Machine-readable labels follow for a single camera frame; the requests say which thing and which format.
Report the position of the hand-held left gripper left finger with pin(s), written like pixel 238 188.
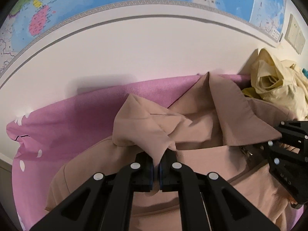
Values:
pixel 134 180

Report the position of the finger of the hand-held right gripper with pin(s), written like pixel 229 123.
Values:
pixel 274 149
pixel 293 131

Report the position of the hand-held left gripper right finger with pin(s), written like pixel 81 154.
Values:
pixel 173 180

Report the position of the pink beige jacket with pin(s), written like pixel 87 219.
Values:
pixel 204 115

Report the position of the cream garment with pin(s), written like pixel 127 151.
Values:
pixel 276 81

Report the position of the mustard olive garment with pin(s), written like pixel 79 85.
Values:
pixel 250 92

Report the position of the blue plastic laundry basket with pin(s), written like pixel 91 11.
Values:
pixel 305 71

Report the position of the pink floral bedsheet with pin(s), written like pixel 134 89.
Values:
pixel 72 125

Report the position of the white wall socket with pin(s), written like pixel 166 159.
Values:
pixel 292 28
pixel 301 41

